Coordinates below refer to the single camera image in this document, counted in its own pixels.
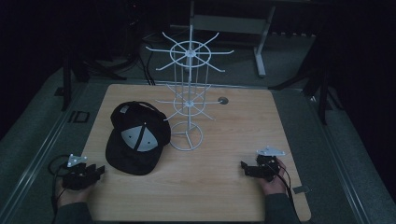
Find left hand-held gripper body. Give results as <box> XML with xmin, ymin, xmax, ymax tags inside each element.
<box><xmin>62</xmin><ymin>153</ymin><xmax>98</xmax><ymax>191</ymax></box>

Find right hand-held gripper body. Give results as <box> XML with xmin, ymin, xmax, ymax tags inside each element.
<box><xmin>252</xmin><ymin>146</ymin><xmax>286</xmax><ymax>183</ymax></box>

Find black cap with grey panel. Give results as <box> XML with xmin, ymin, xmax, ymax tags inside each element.
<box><xmin>105</xmin><ymin>100</ymin><xmax>172</xmax><ymax>176</ymax></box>

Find white wire display rack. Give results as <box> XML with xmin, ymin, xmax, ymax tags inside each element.
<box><xmin>145</xmin><ymin>24</ymin><xmax>235</xmax><ymax>152</ymax></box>

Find person's left hand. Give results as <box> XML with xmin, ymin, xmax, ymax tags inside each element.
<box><xmin>55</xmin><ymin>181</ymin><xmax>95</xmax><ymax>208</ymax></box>

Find person's right hand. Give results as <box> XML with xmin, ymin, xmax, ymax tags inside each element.
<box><xmin>259</xmin><ymin>157</ymin><xmax>290</xmax><ymax>197</ymax></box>

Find grey tape tab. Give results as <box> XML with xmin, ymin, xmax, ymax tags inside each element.
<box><xmin>292</xmin><ymin>185</ymin><xmax>311</xmax><ymax>195</ymax></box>

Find black metal stand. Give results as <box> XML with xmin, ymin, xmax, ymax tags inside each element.
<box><xmin>60</xmin><ymin>46</ymin><xmax>128</xmax><ymax>112</ymax></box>
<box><xmin>268</xmin><ymin>36</ymin><xmax>346</xmax><ymax>126</ymax></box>

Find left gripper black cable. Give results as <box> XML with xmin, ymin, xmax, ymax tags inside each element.
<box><xmin>47</xmin><ymin>154</ymin><xmax>72</xmax><ymax>218</ymax></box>

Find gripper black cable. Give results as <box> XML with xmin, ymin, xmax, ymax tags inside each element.
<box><xmin>47</xmin><ymin>154</ymin><xmax>72</xmax><ymax>218</ymax></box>
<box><xmin>270</xmin><ymin>161</ymin><xmax>296</xmax><ymax>209</ymax></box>

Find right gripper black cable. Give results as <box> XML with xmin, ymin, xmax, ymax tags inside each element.
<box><xmin>270</xmin><ymin>161</ymin><xmax>296</xmax><ymax>209</ymax></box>

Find black floor cables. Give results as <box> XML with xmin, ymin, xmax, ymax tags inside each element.
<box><xmin>135</xmin><ymin>29</ymin><xmax>163</xmax><ymax>86</ymax></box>

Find grey metal desk frame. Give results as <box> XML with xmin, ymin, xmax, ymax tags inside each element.
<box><xmin>188</xmin><ymin>0</ymin><xmax>277</xmax><ymax>78</ymax></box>

